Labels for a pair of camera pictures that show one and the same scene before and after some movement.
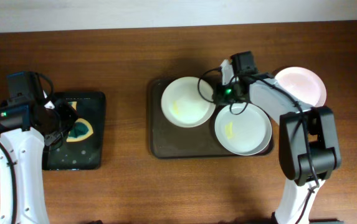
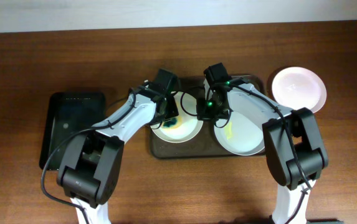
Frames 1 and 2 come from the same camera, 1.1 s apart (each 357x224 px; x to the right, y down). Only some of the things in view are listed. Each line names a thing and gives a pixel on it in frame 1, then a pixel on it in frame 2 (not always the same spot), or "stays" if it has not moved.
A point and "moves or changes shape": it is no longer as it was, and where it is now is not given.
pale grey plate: (245, 134) stays
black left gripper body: (63, 116) to (169, 111)
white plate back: (183, 106) moves or changes shape
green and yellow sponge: (81, 129) to (172, 124)
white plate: (304, 83) stays
